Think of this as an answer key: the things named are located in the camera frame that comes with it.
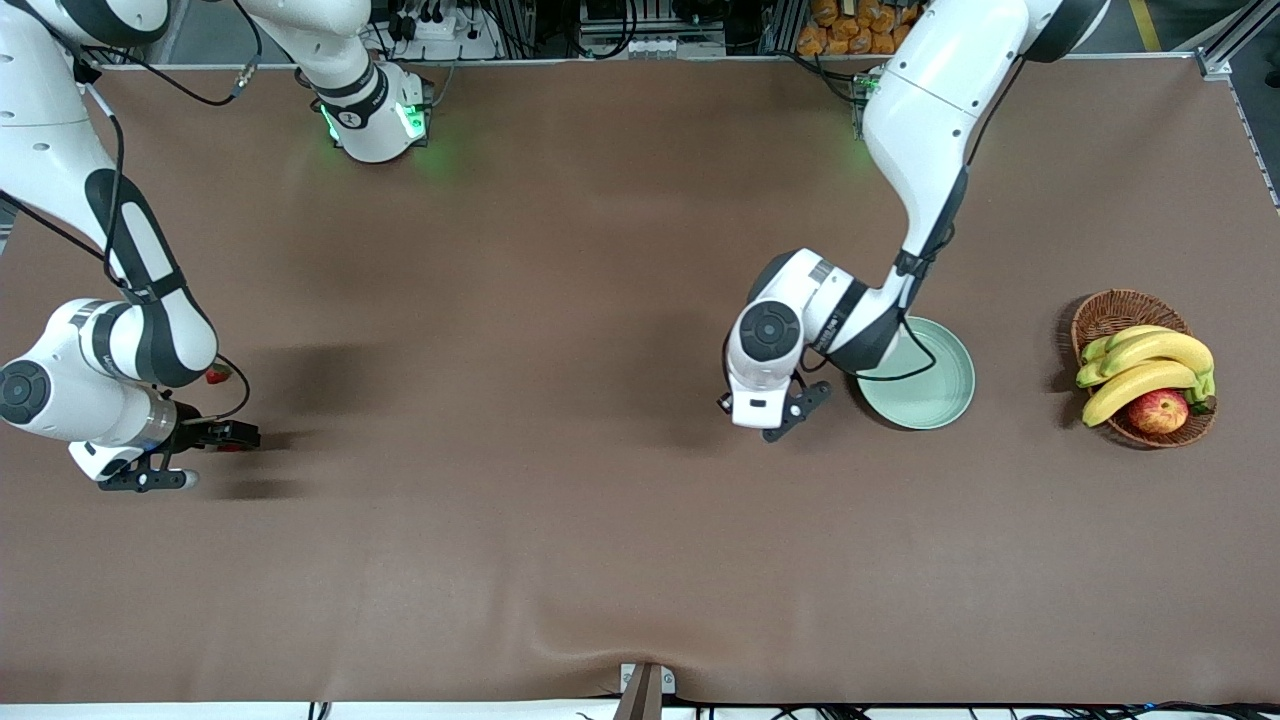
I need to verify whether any light green plate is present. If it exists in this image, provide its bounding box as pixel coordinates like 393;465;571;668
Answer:
855;317;977;432

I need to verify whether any brown table cloth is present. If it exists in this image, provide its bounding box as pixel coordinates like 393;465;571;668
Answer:
0;58;1280;707

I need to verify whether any small greenish yellow banana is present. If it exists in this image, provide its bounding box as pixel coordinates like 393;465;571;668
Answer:
1082;325;1179;364

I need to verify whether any white connector strip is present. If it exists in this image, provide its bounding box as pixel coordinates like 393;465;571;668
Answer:
580;30;727;59

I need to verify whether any brown wicker basket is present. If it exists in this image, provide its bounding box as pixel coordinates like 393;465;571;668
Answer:
1070;289;1219;450

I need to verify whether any pile of orange buns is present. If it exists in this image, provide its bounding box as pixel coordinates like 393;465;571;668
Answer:
797;0;919;57

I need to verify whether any red yellow apple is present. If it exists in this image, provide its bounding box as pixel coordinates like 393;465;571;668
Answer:
1127;389;1191;436

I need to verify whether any white power strip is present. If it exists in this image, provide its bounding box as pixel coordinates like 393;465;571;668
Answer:
385;0;501;61

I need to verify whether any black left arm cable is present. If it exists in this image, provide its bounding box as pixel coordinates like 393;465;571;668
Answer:
795;60;1031;383

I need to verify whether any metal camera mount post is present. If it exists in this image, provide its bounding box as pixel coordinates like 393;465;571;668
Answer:
618;663;677;720

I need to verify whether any aluminium frame profile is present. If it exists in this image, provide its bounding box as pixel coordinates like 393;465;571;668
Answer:
1195;0;1280;83

